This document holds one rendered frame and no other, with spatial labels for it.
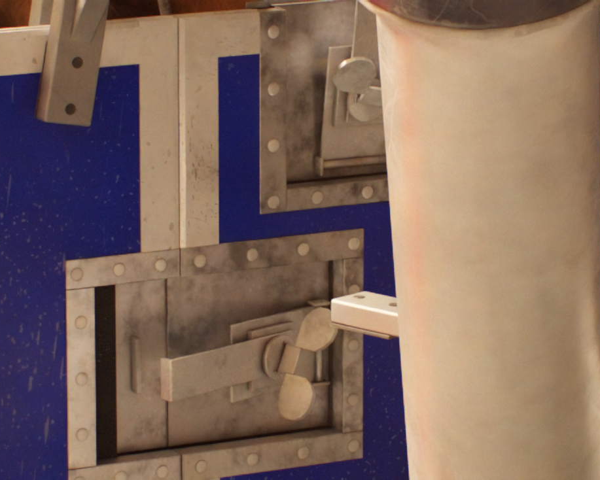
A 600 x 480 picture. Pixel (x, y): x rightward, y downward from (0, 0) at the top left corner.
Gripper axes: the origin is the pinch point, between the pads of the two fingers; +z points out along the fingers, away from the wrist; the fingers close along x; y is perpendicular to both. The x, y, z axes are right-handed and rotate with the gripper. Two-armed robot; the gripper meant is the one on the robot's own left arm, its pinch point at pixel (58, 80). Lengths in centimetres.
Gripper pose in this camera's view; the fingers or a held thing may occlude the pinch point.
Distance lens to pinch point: 201.8
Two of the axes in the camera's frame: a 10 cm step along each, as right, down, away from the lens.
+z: -1.5, 9.8, 1.4
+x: -4.5, -1.9, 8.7
